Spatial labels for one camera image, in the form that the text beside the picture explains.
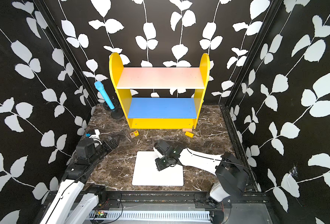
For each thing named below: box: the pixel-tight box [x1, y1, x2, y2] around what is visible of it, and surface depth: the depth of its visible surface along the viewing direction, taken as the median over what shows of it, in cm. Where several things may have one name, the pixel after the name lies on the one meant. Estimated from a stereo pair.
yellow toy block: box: [185, 131, 194, 139], surface depth 103 cm
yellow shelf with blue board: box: [109, 52, 211, 130], surface depth 103 cm
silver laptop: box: [131, 150, 185, 187], surface depth 83 cm
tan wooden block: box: [182, 128, 193, 133], surface depth 106 cm
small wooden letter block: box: [129, 130, 140, 139], surface depth 101 cm
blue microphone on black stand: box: [94, 81, 124, 120], surface depth 97 cm
